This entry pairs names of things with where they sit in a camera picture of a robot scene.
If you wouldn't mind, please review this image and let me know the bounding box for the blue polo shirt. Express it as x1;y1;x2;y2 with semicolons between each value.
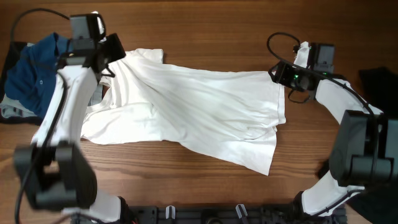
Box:
4;33;72;118

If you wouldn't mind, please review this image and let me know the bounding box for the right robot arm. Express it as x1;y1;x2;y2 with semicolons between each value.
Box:
269;42;397;222

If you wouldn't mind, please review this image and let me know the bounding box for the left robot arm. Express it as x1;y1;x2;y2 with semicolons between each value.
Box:
13;13;132;223

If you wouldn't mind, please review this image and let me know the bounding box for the right black cable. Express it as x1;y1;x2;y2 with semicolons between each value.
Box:
266;31;376;116

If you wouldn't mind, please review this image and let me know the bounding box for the black garment right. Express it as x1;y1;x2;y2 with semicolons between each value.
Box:
316;67;397;223

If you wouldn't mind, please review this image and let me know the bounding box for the black cable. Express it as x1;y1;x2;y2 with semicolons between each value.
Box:
266;31;376;116
10;7;71;224

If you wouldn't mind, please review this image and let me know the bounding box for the left black cable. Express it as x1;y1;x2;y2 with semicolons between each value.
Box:
10;7;71;224

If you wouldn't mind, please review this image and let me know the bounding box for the white t-shirt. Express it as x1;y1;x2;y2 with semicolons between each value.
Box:
81;49;285;175

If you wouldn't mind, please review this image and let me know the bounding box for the light grey folded garment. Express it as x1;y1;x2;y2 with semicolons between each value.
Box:
0;42;104;119

